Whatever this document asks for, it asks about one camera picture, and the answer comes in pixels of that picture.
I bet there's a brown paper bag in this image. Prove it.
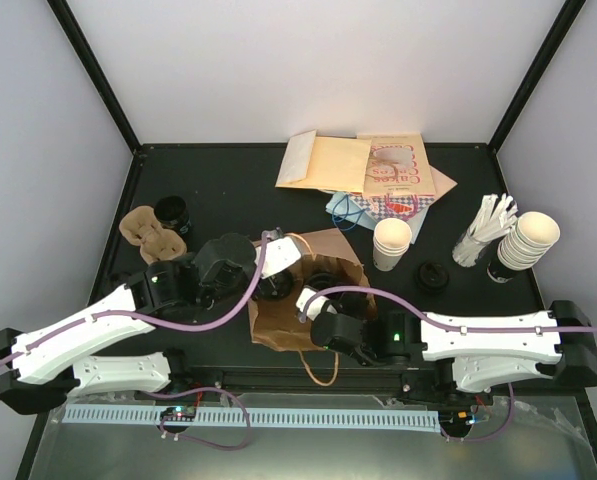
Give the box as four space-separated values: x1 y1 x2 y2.
247 227 379 387

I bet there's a black sleeved paper cup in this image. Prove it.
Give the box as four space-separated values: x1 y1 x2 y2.
303 271 343 292

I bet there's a black cup sleeve stack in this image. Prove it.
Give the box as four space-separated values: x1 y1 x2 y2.
154 196 192 238

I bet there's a single white paper cup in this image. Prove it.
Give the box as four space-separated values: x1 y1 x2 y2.
255 269 294 301

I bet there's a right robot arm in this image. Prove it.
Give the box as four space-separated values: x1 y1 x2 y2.
296 286 597 394

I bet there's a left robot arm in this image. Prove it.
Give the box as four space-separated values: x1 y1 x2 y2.
0 232 271 415

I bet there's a yellow padded envelope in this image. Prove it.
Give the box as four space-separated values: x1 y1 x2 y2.
275 130 371 193

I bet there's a white paper cup stack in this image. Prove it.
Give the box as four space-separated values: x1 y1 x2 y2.
373 218 412 272

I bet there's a blue checkered paper bag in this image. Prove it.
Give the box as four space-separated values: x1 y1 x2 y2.
351 195 436 222

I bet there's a cakes printed paper bag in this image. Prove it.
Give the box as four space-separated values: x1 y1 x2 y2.
357 133 436 198

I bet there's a black lid stack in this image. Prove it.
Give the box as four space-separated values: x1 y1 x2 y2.
414 261 450 294

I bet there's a tan flat paper bag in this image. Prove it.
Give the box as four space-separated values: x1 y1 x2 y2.
430 166 457 202

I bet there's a brown cardboard cup carrier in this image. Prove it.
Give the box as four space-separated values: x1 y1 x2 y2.
119 206 187 265

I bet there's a jar of white stirrers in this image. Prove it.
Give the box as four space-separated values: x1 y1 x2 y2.
452 193 518 268

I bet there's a white lid stack on sleeve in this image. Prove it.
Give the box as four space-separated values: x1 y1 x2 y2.
487 211 561 284

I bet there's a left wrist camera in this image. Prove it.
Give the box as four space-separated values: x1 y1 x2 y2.
261 236 302 279

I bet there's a light blue cable duct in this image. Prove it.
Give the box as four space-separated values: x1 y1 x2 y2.
62 404 440 433

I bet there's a black frame post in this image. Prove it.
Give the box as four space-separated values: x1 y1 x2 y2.
47 0 141 153
488 0 586 154

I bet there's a right black frame post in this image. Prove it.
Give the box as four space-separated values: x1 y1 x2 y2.
488 0 586 154

